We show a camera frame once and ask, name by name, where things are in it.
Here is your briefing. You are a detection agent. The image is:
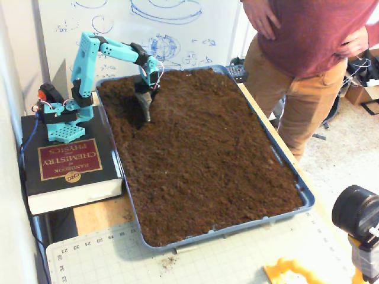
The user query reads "blue plastic tray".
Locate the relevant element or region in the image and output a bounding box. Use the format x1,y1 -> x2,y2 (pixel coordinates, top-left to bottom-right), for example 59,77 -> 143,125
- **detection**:
94,64 -> 316,253

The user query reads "person's left forearm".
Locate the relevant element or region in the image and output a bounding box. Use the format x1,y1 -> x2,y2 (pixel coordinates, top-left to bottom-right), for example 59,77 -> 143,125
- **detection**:
364,23 -> 379,51

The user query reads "person's left hand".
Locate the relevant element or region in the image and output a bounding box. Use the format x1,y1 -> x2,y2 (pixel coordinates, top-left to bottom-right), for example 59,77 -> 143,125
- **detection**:
336,28 -> 371,59

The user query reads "cardboard box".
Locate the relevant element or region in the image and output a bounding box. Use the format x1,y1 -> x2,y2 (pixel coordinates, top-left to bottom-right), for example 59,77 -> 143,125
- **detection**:
345,49 -> 379,106

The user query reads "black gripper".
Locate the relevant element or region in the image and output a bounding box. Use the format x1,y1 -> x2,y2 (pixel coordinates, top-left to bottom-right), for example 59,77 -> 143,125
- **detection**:
133,76 -> 160,124

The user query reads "black cable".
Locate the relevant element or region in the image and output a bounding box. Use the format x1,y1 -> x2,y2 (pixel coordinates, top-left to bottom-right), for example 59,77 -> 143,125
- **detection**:
19,165 -> 51,284

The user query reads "red white servo wire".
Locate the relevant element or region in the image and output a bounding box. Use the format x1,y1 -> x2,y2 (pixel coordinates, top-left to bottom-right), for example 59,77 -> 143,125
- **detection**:
153,60 -> 165,89

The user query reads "grey gridded cutting mat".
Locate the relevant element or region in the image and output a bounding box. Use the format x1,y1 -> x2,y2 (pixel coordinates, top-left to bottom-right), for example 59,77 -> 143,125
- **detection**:
46,206 -> 356,284

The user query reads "blue cable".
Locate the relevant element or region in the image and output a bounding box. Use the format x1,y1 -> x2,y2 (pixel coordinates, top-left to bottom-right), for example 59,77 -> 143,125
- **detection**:
17,114 -> 41,172

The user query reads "black tangled equipment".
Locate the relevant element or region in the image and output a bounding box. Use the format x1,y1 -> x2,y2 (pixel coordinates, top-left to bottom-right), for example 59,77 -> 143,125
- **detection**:
343,49 -> 379,86

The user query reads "yellow grey camera stand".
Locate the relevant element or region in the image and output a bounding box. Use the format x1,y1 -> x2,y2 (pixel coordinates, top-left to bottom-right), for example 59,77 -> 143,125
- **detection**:
348,230 -> 379,284

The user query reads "brown soil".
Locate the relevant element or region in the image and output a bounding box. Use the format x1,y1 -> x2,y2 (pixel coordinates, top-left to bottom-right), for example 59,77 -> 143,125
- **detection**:
97,67 -> 304,248

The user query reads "black round camera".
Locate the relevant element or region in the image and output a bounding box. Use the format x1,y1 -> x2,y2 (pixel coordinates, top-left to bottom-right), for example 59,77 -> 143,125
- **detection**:
331,185 -> 379,240

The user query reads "whiteboard with blue sketches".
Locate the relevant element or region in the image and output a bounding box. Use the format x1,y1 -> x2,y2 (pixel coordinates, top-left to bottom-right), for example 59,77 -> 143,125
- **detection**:
37,0 -> 246,82

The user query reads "person's right hand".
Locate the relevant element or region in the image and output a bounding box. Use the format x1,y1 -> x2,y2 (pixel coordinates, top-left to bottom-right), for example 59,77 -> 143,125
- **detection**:
243,0 -> 281,41

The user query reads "yellow plastic frame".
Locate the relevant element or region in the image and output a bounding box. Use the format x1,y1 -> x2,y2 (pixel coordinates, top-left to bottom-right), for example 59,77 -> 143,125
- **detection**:
263,257 -> 329,284

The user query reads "black perforated device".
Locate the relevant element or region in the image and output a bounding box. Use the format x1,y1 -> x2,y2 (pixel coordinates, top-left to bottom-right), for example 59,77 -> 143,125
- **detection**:
226,65 -> 249,83

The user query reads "person in red sweater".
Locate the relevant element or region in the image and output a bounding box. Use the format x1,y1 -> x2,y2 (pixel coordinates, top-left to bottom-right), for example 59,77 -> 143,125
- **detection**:
241,0 -> 379,162

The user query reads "black chemistry handbook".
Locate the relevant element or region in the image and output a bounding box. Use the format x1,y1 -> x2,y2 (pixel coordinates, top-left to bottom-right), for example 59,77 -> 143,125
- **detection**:
20,106 -> 124,215

